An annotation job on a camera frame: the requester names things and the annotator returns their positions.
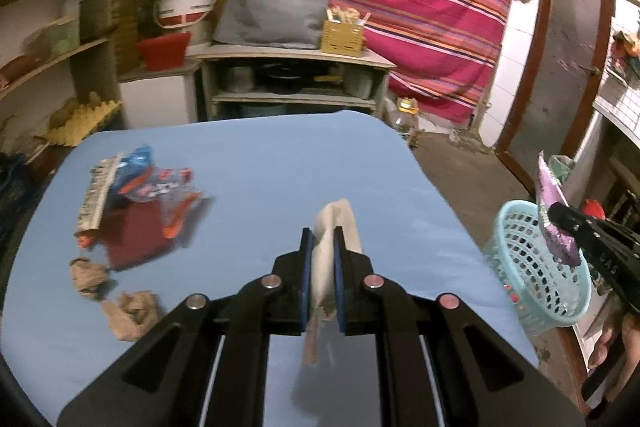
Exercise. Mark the dark red rectangular pad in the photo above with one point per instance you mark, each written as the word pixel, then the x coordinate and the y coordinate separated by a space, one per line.
pixel 132 237

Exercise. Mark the blue snack wrapper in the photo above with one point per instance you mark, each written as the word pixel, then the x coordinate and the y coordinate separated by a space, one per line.
pixel 135 162

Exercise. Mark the yellow egg tray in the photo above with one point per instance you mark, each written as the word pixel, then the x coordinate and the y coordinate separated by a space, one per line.
pixel 82 122

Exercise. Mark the white plastic bucket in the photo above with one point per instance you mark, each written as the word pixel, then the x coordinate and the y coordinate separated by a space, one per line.
pixel 185 7

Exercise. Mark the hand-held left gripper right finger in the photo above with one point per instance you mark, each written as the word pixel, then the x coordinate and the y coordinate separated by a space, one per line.
pixel 341 277

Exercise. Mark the bundle of wooden utensils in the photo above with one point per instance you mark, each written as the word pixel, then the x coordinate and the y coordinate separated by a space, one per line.
pixel 347 16

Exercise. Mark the beige paper scrap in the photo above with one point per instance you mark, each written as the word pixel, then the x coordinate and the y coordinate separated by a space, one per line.
pixel 325 257

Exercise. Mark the grey fabric bag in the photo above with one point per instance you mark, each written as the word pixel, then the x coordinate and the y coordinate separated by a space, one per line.
pixel 275 7

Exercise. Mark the green trash bin with bag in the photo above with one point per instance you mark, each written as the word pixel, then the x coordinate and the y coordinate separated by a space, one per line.
pixel 561 167

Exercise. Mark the brown paper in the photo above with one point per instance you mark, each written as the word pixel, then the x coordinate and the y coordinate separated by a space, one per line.
pixel 130 314
pixel 87 277

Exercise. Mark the small metal pot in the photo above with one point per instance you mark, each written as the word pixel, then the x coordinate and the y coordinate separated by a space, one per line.
pixel 237 79

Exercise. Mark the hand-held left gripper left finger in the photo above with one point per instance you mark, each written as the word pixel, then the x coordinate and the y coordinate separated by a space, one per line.
pixel 306 277

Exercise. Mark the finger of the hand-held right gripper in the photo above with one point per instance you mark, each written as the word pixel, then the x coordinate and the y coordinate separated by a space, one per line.
pixel 562 213
pixel 592 252

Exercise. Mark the plastic oil bottle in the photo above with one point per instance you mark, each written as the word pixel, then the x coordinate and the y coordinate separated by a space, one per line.
pixel 405 119

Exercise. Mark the red and blue clear wrapper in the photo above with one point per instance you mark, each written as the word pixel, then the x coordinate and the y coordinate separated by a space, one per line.
pixel 165 182

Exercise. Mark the black pan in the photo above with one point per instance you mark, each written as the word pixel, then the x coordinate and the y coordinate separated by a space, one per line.
pixel 282 79

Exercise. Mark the person's right hand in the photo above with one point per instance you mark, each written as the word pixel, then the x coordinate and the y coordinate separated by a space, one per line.
pixel 606 342

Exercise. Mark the white cabinet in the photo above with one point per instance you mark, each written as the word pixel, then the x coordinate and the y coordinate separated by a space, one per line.
pixel 155 99

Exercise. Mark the red plastic basin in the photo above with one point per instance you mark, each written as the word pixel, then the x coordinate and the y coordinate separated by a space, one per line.
pixel 162 52

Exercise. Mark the light blue plastic basket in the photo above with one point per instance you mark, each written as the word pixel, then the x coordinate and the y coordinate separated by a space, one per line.
pixel 525 257

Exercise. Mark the tall wooden shelf unit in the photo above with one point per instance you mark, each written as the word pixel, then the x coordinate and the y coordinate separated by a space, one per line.
pixel 95 57

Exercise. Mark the blue tablecloth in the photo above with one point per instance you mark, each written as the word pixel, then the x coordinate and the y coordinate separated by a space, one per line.
pixel 260 177

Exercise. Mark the silver foil wrapper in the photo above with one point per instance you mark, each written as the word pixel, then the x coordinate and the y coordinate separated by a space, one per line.
pixel 97 197

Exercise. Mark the yellow slotted utensil box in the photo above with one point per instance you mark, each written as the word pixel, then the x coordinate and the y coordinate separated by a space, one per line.
pixel 342 39

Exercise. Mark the orange wrapper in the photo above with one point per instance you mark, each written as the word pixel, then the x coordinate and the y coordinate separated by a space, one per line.
pixel 177 217

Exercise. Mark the low grey shelf table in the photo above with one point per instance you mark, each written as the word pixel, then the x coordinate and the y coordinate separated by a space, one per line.
pixel 295 57

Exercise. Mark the grey container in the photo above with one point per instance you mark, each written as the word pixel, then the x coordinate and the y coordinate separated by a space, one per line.
pixel 361 83

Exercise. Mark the brown framed door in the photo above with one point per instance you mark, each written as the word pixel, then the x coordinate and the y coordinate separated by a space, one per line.
pixel 565 57

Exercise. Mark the purple snack wrapper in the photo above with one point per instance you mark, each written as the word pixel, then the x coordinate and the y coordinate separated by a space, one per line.
pixel 555 207

